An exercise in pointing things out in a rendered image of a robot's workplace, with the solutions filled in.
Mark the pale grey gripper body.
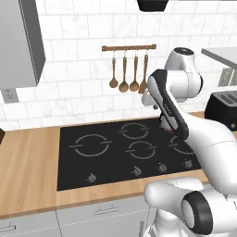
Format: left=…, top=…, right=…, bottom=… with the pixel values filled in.
left=158, top=113, right=178, bottom=134

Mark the wooden spatula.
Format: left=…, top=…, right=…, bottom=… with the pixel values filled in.
left=138, top=54, right=150, bottom=94

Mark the black extractor hood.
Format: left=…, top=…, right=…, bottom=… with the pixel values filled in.
left=136, top=0, right=170, bottom=13

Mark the wooden utensil rail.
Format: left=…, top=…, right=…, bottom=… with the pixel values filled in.
left=101, top=44, right=157, bottom=53

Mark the silver drawer handle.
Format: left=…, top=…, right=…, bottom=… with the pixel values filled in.
left=0, top=224, right=17, bottom=233
left=94, top=206, right=120, bottom=217

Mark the black hob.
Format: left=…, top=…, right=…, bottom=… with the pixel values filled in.
left=56, top=117, right=206, bottom=193

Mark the black toaster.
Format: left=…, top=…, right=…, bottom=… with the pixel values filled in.
left=204, top=90, right=237, bottom=132

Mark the long wooden spoon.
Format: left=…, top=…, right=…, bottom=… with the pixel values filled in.
left=118, top=56, right=130, bottom=94
left=129, top=55, right=140, bottom=93

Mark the white wall socket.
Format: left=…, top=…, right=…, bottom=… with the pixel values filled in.
left=1, top=88, right=19, bottom=104

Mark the small wooden spoon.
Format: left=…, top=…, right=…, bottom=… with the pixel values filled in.
left=108, top=56, right=119, bottom=90

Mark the wide grey drawer front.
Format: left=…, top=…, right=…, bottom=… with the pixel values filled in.
left=55, top=195, right=153, bottom=229

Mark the grey wall socket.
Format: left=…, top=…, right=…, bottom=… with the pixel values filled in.
left=218, top=67, right=237, bottom=88

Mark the silver cupboard door handle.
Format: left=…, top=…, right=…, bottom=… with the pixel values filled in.
left=139, top=219, right=146, bottom=237

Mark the grey cupboard door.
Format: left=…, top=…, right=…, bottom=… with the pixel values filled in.
left=59, top=208, right=157, bottom=237

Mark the grey wall cupboard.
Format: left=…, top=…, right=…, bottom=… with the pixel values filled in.
left=200, top=46, right=237, bottom=68
left=0, top=0, right=47, bottom=90

